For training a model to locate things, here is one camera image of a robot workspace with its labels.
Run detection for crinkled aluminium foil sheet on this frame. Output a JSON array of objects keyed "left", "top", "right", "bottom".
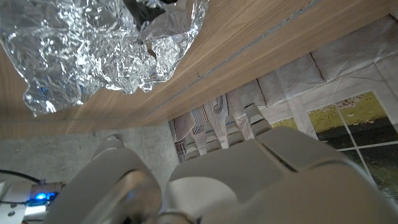
[{"left": 0, "top": 0, "right": 210, "bottom": 118}]

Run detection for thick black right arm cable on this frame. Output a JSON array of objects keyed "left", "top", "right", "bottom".
[{"left": 0, "top": 169, "right": 43, "bottom": 185}]

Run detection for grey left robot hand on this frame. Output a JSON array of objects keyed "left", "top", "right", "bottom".
[{"left": 43, "top": 102, "right": 398, "bottom": 224}]

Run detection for printed window scene backdrop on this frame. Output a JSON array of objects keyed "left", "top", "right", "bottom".
[{"left": 169, "top": 14, "right": 398, "bottom": 205}]

